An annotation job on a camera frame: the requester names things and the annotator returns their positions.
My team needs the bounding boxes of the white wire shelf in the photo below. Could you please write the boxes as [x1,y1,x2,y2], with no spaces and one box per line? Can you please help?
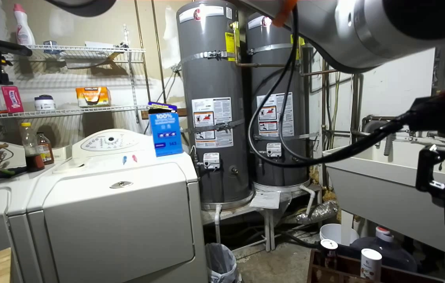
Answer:
[0,41,147,125]

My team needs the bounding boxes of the white lidded jar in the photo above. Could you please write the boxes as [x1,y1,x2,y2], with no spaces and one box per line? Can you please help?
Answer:
[32,93,56,114]

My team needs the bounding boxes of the white utility sink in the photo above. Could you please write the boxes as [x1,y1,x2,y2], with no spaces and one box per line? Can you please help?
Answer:
[320,137,445,265]

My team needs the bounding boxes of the white trash bag bin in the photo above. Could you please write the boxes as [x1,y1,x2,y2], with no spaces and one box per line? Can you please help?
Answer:
[204,241,243,283]

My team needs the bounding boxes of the white appliance top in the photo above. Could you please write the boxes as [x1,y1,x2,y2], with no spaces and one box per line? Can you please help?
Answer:
[6,128,210,283]

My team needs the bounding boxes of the white plastic bucket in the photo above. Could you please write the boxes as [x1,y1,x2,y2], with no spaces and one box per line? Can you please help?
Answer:
[317,222,359,249]

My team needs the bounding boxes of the gray wall pipes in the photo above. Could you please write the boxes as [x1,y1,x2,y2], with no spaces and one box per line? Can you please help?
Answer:
[304,46,366,151]

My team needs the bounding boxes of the white heater stand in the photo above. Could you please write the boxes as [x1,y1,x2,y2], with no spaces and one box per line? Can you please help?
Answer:
[249,181,318,254]

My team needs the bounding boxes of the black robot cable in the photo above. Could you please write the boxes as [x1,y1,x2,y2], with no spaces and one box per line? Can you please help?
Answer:
[245,5,407,170]

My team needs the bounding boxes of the blue detergent box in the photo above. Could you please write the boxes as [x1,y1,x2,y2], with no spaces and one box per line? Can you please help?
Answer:
[145,101,185,158]

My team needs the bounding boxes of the orange package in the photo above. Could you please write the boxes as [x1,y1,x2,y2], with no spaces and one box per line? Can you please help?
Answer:
[73,85,111,109]

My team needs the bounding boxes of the silver flexible duct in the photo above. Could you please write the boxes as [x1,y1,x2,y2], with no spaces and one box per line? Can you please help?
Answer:
[293,202,340,227]

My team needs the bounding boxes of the pink card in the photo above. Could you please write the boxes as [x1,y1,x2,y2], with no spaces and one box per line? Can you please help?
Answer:
[0,85,24,115]

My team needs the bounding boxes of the wooden hanger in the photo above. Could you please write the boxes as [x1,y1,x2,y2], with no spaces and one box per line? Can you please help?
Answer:
[65,49,128,77]

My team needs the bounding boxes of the tall gray water heater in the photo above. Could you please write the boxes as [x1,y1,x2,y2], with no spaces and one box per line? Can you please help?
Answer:
[174,0,254,211]

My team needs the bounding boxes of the yellow-capped clear bottle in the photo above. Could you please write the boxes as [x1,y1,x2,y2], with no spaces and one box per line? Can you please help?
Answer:
[20,121,45,172]

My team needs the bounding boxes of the short gray water heater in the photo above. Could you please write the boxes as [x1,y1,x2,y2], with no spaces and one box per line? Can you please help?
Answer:
[245,13,312,189]

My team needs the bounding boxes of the tall white cylinder can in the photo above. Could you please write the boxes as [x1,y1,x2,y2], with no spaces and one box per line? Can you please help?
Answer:
[358,247,383,282]

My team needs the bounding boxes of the white spray bottle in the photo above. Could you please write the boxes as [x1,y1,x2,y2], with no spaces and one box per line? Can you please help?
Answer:
[12,4,37,49]

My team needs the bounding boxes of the metal sink faucet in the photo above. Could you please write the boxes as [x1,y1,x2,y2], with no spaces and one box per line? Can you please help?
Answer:
[359,114,445,159]

